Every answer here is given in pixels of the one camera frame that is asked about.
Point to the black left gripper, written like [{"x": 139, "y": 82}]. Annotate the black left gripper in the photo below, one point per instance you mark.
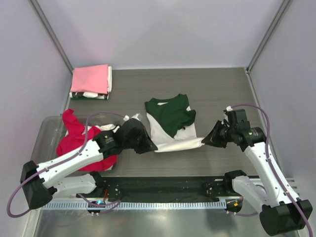
[{"x": 148, "y": 144}]

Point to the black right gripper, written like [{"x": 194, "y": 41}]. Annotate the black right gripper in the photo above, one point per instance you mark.
[{"x": 213, "y": 138}]

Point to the white and green raglan shirt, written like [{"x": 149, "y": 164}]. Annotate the white and green raglan shirt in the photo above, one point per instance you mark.
[{"x": 172, "y": 124}]

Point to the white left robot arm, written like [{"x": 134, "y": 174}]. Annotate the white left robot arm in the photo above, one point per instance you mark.
[{"x": 43, "y": 182}]

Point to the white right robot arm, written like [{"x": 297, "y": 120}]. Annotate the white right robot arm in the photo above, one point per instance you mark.
[{"x": 280, "y": 208}]

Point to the red t shirt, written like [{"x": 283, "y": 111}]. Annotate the red t shirt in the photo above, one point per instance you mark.
[{"x": 74, "y": 138}]

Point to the folded pink t shirt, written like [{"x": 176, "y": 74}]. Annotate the folded pink t shirt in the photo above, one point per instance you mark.
[{"x": 90, "y": 79}]

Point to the clear plastic bin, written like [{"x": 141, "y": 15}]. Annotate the clear plastic bin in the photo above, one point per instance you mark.
[{"x": 53, "y": 130}]

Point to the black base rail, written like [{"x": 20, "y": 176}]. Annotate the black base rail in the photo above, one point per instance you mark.
[{"x": 166, "y": 189}]

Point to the perforated metal cable tray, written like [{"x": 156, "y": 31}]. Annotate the perforated metal cable tray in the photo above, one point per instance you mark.
[{"x": 81, "y": 205}]

